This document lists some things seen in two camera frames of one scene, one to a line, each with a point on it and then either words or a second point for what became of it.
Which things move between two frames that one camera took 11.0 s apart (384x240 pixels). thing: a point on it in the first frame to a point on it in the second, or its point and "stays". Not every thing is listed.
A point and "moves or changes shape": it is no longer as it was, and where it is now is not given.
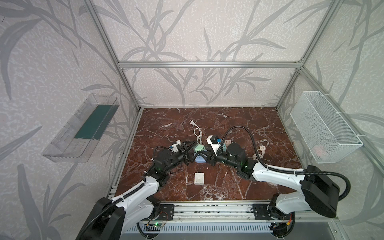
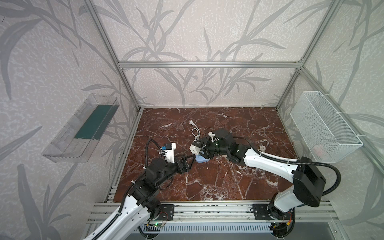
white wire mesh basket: x=328 y=138 stays
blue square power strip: x=200 y=159 stays
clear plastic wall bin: x=75 y=143 stays
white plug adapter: x=199 y=178 moves or changes shape
